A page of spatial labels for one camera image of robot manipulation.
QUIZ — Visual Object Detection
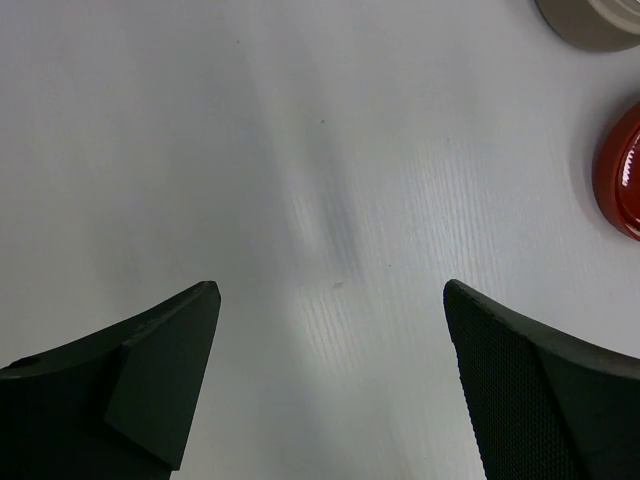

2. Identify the red round lid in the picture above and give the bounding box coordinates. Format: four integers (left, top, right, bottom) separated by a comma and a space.
592, 103, 639, 241

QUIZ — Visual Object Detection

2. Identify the grey round metal container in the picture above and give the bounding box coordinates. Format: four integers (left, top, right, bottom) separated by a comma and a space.
535, 0, 639, 53

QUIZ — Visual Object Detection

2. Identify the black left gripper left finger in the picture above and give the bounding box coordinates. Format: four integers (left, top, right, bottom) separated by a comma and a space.
1, 281, 221, 479

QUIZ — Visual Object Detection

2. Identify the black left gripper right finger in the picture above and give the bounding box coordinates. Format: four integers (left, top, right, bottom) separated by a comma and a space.
443, 280, 639, 479

